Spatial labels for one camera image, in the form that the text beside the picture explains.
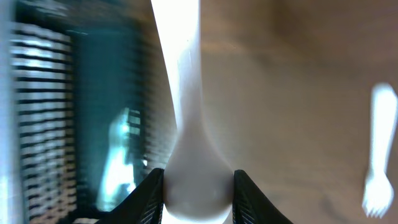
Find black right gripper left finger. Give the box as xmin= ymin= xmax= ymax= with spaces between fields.
xmin=96 ymin=168 xmax=164 ymax=224

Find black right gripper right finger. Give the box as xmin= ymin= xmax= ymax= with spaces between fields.
xmin=233 ymin=170 xmax=292 ymax=224

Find clear plastic basket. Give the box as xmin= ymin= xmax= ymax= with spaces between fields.
xmin=1 ymin=0 xmax=24 ymax=224

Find pale green plastic fork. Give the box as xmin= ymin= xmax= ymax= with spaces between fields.
xmin=96 ymin=108 xmax=140 ymax=212

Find white plastic spoon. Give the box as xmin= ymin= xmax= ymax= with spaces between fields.
xmin=151 ymin=0 xmax=233 ymax=223

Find white plastic fork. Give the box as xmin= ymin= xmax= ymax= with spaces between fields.
xmin=362 ymin=83 xmax=397 ymax=218

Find dark green plastic basket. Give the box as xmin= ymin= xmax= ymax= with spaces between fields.
xmin=10 ymin=1 xmax=159 ymax=223

